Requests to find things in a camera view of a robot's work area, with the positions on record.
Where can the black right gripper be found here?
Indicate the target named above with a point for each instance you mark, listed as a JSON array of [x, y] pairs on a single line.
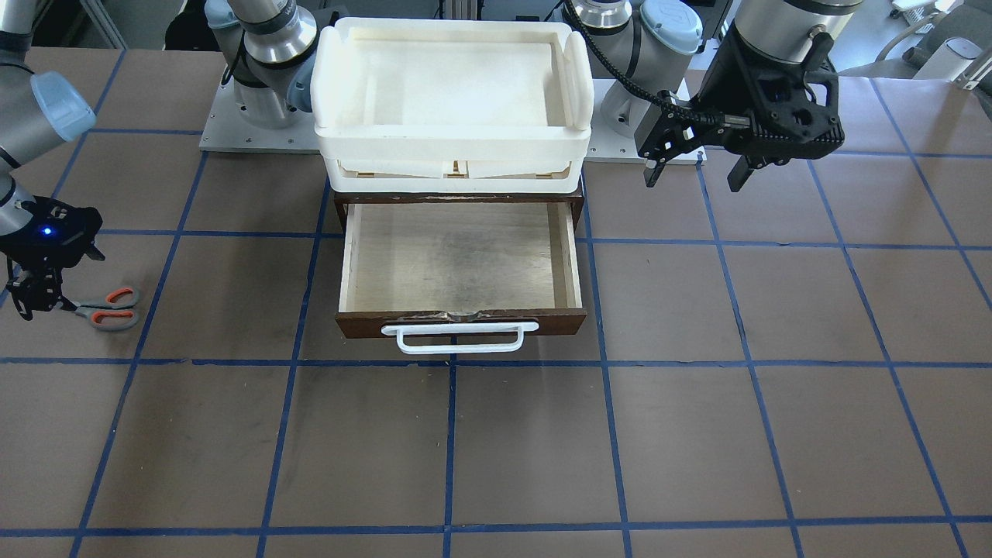
[[68, 231]]

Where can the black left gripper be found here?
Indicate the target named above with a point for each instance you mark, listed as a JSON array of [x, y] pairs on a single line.
[[722, 87]]

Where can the grey orange scissors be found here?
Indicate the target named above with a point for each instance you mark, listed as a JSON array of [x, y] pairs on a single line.
[[115, 312]]

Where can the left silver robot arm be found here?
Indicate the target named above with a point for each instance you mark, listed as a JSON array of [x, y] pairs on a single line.
[[629, 44]]

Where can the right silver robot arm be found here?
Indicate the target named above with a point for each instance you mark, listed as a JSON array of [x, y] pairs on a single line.
[[272, 42]]

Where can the dark brown drawer cabinet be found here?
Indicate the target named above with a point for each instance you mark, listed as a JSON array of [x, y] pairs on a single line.
[[342, 201]]

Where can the white plastic tray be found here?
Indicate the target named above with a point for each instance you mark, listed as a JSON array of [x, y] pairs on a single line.
[[452, 106]]

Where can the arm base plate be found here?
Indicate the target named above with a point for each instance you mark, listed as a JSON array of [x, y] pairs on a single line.
[[607, 145], [255, 120]]

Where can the wooden drawer with white handle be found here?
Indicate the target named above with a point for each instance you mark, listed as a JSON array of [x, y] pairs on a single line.
[[460, 268]]

